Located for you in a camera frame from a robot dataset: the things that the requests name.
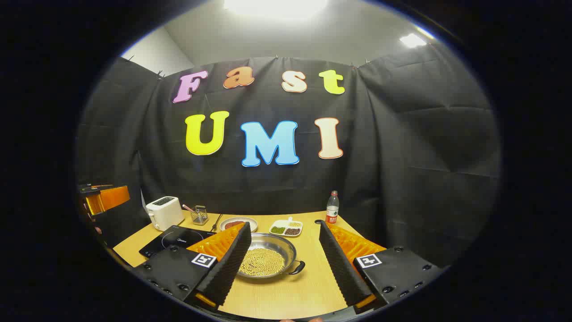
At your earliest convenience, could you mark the black induction cooktop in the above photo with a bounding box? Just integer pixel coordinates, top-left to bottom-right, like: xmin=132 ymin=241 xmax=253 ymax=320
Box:
xmin=139 ymin=225 xmax=217 ymax=259

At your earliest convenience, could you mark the wire mesh holder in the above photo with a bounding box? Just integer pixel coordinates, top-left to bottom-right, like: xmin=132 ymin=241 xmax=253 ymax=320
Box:
xmin=190 ymin=205 xmax=209 ymax=225

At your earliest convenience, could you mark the pile of yellow soybeans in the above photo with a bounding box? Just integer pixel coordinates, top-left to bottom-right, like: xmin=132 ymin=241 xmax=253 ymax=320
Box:
xmin=240 ymin=248 xmax=285 ymax=276

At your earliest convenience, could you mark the clear bottle with red label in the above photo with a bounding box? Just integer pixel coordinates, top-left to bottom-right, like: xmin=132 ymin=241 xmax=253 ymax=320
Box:
xmin=326 ymin=191 xmax=340 ymax=224

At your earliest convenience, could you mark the large ceiling light panel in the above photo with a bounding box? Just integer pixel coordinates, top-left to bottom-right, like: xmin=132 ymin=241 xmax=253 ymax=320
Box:
xmin=223 ymin=0 xmax=329 ymax=19

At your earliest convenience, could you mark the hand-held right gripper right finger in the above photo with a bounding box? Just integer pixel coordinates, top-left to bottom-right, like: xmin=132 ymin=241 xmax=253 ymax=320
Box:
xmin=316 ymin=220 xmax=445 ymax=314

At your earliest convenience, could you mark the small ceiling light panel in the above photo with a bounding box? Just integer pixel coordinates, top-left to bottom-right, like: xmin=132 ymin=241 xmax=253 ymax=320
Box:
xmin=399 ymin=33 xmax=428 ymax=48

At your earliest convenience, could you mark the white toaster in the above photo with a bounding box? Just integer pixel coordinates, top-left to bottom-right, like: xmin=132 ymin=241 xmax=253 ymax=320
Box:
xmin=146 ymin=196 xmax=185 ymax=231

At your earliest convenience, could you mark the steel pot with black handles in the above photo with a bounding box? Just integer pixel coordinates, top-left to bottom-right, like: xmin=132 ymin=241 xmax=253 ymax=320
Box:
xmin=236 ymin=233 xmax=306 ymax=280

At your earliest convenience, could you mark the white divided dish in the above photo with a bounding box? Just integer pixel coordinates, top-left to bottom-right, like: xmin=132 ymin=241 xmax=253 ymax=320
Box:
xmin=269 ymin=217 xmax=303 ymax=237

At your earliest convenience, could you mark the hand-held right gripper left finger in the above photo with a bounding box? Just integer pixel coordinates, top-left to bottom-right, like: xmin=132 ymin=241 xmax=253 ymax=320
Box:
xmin=132 ymin=222 xmax=252 ymax=310

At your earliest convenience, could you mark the white round plate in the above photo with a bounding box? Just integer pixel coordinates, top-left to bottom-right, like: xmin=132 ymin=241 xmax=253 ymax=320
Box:
xmin=219 ymin=217 xmax=258 ymax=233

